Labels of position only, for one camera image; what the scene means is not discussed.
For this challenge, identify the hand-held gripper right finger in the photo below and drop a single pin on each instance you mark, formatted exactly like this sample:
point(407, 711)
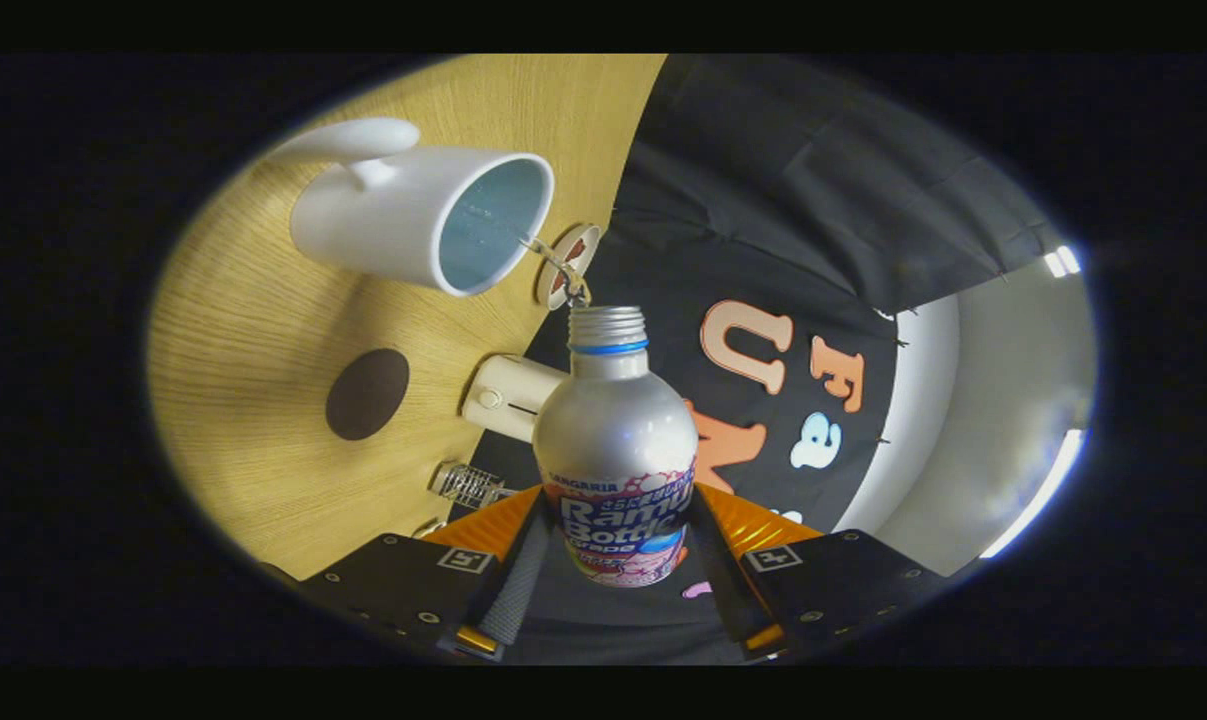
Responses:
point(728, 590)

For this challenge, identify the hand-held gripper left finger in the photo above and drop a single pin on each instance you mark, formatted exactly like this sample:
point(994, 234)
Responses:
point(513, 590)

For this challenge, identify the silver juice bottle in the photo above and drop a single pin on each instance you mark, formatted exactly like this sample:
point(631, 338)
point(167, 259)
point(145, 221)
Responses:
point(615, 430)

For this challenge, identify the dark brown round coaster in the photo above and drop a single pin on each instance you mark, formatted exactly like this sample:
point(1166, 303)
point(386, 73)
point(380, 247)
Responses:
point(367, 394)

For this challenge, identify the white cup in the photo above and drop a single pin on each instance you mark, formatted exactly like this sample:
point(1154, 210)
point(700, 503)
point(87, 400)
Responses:
point(383, 220)

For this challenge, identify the white toaster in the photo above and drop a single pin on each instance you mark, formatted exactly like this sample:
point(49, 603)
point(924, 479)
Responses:
point(508, 398)

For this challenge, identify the long ceiling light panel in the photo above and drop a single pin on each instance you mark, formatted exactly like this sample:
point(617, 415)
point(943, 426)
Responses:
point(1048, 490)

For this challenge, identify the white oval plate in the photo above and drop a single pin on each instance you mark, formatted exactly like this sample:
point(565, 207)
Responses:
point(583, 245)

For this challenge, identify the wooden table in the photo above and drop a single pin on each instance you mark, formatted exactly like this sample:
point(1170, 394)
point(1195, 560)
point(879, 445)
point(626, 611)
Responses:
point(253, 330)

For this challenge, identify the black backdrop cloth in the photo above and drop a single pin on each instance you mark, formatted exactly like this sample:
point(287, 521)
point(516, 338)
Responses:
point(763, 180)

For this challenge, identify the double bar ceiling light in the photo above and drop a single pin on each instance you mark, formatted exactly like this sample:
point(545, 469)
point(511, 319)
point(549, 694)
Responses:
point(1061, 261)

